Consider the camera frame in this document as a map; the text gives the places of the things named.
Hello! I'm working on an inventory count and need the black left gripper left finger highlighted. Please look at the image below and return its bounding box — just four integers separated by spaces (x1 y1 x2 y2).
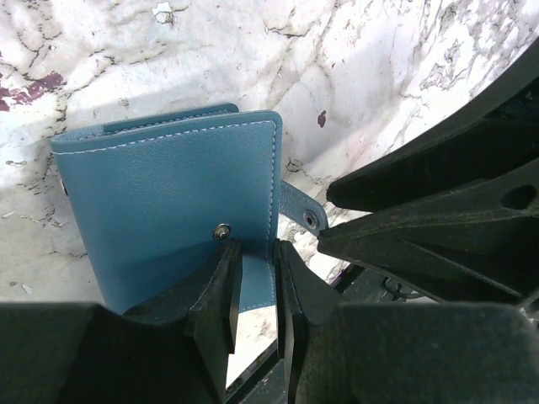
1 240 243 403

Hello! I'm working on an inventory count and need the blue leather card holder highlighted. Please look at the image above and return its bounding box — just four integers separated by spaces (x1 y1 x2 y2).
51 104 328 313

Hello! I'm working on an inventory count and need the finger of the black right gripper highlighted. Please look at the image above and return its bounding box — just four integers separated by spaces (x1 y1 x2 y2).
327 42 538 212
318 160 538 307

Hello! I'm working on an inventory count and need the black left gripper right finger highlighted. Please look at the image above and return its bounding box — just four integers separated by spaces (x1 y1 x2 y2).
275 242 538 403

